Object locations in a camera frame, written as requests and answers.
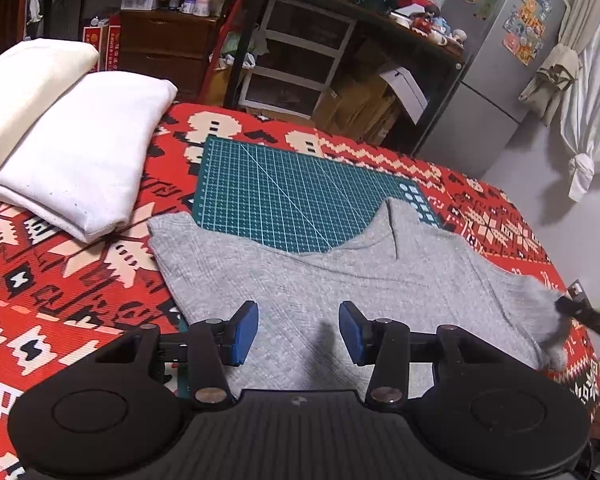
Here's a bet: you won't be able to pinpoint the grey polo shirt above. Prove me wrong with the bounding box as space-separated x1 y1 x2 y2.
148 198 571 392

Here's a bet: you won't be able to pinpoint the green cutting mat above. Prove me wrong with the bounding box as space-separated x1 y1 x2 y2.
189 138 420 254

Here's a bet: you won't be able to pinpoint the red patterned christmas tablecloth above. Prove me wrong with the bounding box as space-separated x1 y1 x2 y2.
0 102 600 480

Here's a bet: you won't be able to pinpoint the folded white towel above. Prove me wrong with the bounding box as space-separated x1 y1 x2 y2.
0 70 178 243

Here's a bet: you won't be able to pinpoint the leaning cardboard sheets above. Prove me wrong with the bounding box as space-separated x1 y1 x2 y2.
311 74 402 146

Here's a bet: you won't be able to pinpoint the beige hanging bag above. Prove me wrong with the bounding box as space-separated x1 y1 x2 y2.
518 44 580 126

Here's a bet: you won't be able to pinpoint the white box on cardboard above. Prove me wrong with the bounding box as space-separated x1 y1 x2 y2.
378 64 428 124

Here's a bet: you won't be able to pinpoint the silver refrigerator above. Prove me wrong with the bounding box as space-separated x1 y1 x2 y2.
416 0 566 177

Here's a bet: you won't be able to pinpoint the dark wooden drawer cabinet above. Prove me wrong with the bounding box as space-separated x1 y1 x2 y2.
118 10 219 101

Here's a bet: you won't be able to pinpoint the white drawer shelf unit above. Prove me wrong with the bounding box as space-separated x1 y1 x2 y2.
238 0 356 119

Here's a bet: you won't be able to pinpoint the white knotted curtain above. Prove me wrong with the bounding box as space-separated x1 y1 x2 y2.
559 0 600 203

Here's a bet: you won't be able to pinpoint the folded cream towel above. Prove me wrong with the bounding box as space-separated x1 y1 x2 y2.
0 38 99 167

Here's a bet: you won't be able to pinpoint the red boxed packages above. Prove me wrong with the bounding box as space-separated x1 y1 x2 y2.
82 13 121 73

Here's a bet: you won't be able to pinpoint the wall power outlet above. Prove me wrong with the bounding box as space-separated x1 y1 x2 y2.
568 280 591 308

